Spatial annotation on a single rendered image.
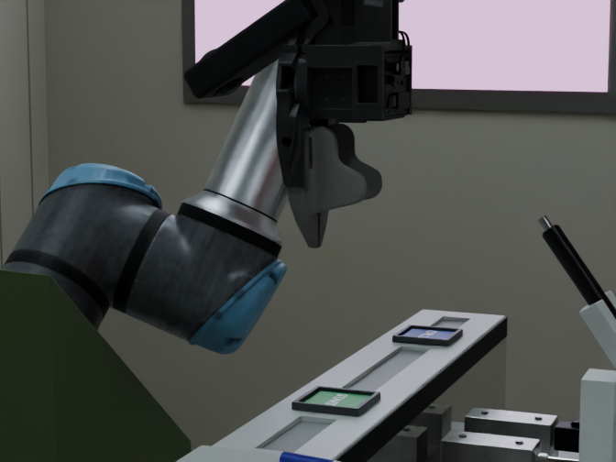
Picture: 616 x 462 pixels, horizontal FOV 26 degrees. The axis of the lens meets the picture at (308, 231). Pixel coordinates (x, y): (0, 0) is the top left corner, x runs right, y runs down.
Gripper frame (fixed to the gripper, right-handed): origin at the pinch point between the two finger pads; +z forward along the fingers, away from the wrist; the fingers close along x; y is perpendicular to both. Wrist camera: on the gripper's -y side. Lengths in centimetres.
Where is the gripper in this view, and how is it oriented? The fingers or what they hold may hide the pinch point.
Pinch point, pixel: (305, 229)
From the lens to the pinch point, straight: 100.4
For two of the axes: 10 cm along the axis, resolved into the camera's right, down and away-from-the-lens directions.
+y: 9.3, 0.5, -3.6
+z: 0.0, 9.9, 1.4
